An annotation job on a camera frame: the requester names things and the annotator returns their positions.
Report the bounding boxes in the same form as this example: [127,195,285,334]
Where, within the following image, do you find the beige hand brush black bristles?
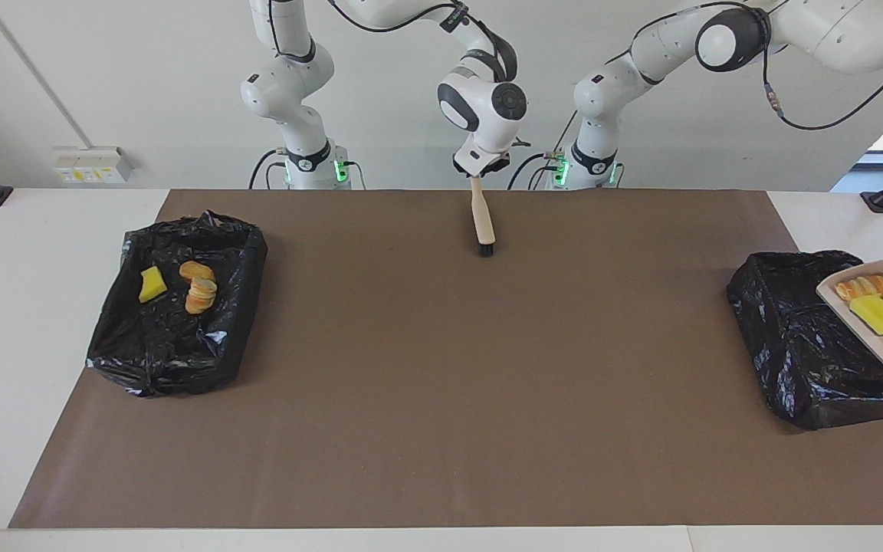
[470,176,497,258]

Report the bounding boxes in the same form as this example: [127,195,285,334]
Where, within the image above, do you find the white wall socket box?
[53,146,133,185]

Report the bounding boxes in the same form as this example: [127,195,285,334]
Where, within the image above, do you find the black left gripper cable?
[762,34,883,132]

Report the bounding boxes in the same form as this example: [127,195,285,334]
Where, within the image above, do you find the black right arm base cable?
[248,149,289,190]

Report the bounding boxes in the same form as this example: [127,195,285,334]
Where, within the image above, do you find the orange striped sponge scrap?
[835,274,883,302]

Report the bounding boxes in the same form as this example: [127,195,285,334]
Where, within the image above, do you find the black left arm base cable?
[507,152,565,191]

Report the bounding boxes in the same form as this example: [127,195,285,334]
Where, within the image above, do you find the pale tan sponge scrap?
[185,278,218,315]

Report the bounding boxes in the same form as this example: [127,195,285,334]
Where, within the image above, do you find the bin lined with black bag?
[86,211,268,398]
[727,250,883,431]

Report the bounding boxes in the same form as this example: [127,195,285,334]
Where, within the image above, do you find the black arm base cable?
[507,152,565,191]
[248,149,289,190]

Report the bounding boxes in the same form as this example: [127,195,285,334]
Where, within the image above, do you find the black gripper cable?
[762,34,883,132]
[327,0,461,34]

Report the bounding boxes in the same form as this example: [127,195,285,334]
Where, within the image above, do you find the bright yellow sponge piece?
[849,295,883,337]
[139,266,169,304]

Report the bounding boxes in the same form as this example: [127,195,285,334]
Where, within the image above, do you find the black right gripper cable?
[327,0,461,34]

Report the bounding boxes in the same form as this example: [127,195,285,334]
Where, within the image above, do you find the brown paper table mat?
[8,189,883,530]

